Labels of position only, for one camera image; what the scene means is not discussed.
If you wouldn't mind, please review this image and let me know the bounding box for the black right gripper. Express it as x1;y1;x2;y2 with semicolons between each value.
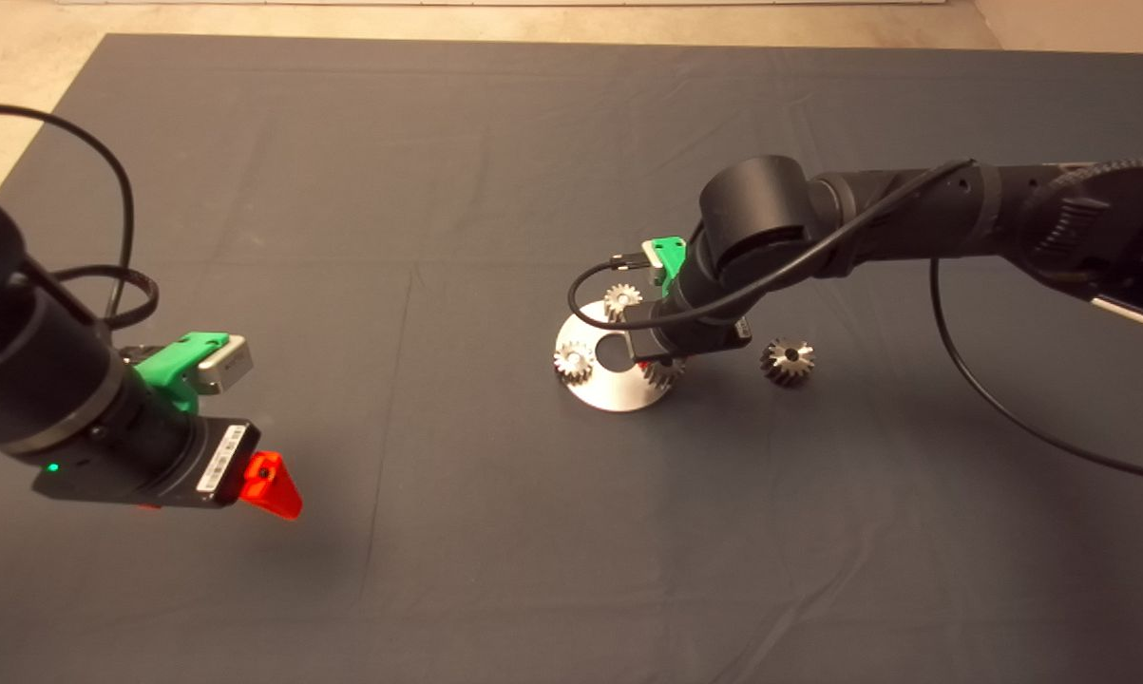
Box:
621;280;754;371

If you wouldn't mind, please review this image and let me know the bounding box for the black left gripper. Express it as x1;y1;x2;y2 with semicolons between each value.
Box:
134;413;304;522

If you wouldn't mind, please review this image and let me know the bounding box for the larger steel gear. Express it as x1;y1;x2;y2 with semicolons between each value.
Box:
759;338;817;388

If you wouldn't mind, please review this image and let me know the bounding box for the round metal plate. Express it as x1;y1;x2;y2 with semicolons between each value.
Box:
554;299;675;413

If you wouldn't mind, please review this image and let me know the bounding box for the dark grey table cloth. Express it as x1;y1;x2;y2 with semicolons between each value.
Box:
0;34;1143;684

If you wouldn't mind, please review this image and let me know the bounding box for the green right camera mount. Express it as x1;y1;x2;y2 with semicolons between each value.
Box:
651;237;688;297

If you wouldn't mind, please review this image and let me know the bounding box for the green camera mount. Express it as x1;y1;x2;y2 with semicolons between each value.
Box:
134;332;231;414
651;237;688;297

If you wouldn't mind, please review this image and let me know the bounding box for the silver left camera box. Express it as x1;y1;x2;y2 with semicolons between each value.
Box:
196;334;254;396

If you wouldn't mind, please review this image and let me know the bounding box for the green left camera mount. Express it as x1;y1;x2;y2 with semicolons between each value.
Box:
134;332;231;414

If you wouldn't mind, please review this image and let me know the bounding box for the thick braided black cable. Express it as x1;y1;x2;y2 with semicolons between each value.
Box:
48;265;160;332

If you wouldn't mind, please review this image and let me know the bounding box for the black left camera cable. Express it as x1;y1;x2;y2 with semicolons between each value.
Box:
0;103;137;324

